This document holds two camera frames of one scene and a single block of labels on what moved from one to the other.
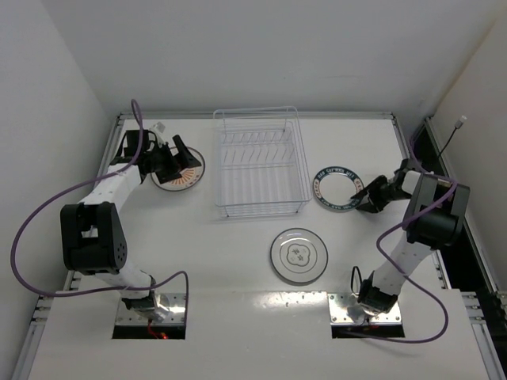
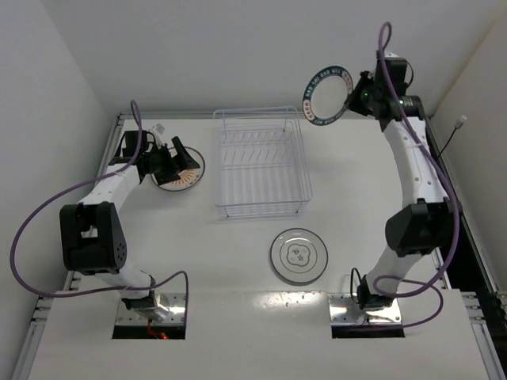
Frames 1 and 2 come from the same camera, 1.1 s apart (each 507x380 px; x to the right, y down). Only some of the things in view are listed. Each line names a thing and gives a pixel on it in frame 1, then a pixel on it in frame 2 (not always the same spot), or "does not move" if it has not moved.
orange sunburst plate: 190,176 does not move
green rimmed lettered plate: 334,186 -> 327,95
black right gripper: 380,192 -> 357,93
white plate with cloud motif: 299,255 does not move
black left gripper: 173,159 does not move
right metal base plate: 344,308 does not move
